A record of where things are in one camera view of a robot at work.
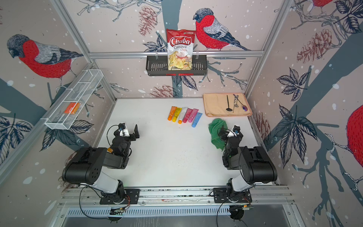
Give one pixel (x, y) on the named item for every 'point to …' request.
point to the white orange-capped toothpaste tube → (183, 112)
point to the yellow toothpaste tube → (177, 114)
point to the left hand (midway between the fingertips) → (131, 123)
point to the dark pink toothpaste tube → (187, 115)
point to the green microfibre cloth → (213, 126)
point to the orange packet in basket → (71, 106)
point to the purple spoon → (244, 107)
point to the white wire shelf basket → (73, 99)
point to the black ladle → (229, 109)
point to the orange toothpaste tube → (171, 112)
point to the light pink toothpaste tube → (193, 115)
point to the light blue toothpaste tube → (196, 119)
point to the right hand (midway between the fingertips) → (230, 125)
